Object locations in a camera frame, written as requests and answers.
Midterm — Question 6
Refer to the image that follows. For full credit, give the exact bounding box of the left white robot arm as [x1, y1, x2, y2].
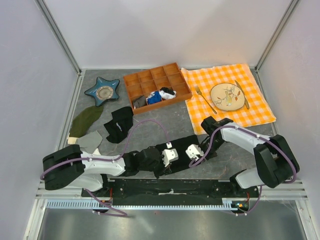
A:
[40, 144, 179, 197]

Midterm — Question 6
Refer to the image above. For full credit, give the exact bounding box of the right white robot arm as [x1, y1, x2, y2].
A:
[200, 116, 300, 197]

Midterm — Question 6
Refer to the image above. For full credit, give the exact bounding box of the black underwear with logo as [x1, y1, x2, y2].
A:
[103, 106, 134, 144]

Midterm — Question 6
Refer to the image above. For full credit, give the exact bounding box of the rolled grey underwear in tray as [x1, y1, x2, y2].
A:
[132, 95, 147, 109]

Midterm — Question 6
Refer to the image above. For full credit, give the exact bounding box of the rolled blue underwear in tray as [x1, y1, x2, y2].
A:
[146, 91, 162, 105]

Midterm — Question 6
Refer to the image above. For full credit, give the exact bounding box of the grey underwear on table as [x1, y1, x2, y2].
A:
[76, 131, 103, 154]

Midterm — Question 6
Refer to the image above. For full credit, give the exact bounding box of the rolled black white underwear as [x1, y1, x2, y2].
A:
[159, 87, 177, 100]

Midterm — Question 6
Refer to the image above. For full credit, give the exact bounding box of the olive green underwear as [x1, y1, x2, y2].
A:
[67, 106, 104, 145]

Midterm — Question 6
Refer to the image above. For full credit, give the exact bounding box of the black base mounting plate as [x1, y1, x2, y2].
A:
[93, 178, 259, 207]

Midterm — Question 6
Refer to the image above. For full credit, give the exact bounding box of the beige decorated plate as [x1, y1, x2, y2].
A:
[210, 83, 245, 112]

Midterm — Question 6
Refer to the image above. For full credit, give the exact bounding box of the gold fork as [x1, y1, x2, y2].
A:
[194, 85, 217, 114]

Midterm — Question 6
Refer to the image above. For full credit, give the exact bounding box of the white cloth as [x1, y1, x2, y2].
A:
[92, 148, 101, 156]

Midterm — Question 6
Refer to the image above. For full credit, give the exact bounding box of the orange checkered tablecloth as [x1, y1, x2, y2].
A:
[181, 63, 276, 135]

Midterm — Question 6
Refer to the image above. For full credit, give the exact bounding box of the orange compartment organizer tray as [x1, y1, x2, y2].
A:
[123, 62, 192, 115]

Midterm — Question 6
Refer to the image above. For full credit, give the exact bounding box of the blue star-shaped dish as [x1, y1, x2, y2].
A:
[84, 76, 120, 106]

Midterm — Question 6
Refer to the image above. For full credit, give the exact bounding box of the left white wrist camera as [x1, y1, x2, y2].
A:
[161, 142, 179, 167]

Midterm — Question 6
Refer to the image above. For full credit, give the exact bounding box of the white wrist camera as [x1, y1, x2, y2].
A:
[185, 144, 204, 161]
[161, 142, 179, 167]

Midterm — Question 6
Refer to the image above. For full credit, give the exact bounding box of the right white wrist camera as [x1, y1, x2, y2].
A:
[185, 144, 204, 161]

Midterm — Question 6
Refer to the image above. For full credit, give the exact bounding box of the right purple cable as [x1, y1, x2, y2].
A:
[188, 126, 300, 217]

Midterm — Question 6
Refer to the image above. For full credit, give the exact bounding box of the purple cable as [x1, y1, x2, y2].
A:
[39, 119, 172, 217]
[188, 126, 300, 217]

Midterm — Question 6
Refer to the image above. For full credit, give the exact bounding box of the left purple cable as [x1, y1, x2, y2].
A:
[39, 119, 172, 217]

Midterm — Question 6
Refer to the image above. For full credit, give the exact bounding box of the grey slotted cable duct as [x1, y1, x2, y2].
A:
[46, 199, 238, 211]

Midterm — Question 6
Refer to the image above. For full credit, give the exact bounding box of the right aluminium frame post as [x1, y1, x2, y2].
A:
[254, 0, 301, 74]

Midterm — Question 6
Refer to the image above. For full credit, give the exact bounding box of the aluminium frame post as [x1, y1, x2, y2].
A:
[35, 0, 82, 75]
[254, 0, 301, 74]

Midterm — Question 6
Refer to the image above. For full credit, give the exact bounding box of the left aluminium frame post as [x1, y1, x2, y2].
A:
[35, 0, 82, 75]

